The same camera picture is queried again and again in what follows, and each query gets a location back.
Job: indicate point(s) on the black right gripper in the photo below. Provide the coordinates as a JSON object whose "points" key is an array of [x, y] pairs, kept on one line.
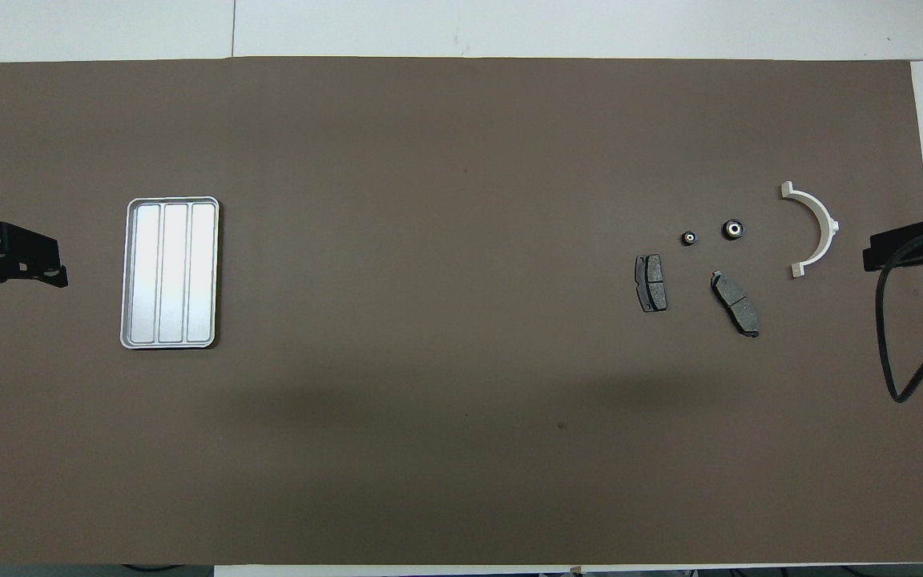
{"points": [[920, 248]]}

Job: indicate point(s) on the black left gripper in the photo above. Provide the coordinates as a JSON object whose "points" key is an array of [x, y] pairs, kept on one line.
{"points": [[11, 252]]}

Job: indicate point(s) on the large black bearing gear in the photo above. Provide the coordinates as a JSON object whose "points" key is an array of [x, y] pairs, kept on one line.
{"points": [[735, 229]]}

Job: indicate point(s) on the small black bearing gear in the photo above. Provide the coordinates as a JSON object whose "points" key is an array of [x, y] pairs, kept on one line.
{"points": [[689, 238]]}

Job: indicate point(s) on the silver metal tray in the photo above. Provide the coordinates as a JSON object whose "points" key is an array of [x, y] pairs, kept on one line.
{"points": [[173, 272]]}

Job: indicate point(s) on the elongated grey brake pad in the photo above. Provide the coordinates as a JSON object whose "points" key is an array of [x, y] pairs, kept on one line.
{"points": [[736, 304]]}

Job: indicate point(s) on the rectangular grey brake pad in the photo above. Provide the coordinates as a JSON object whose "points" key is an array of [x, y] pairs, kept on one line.
{"points": [[652, 284]]}

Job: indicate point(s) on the brown table mat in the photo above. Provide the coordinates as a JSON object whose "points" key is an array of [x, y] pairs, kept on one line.
{"points": [[461, 144]]}

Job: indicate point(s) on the white semicircular plastic bracket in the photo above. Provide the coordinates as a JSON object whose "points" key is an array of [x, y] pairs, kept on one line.
{"points": [[818, 210]]}

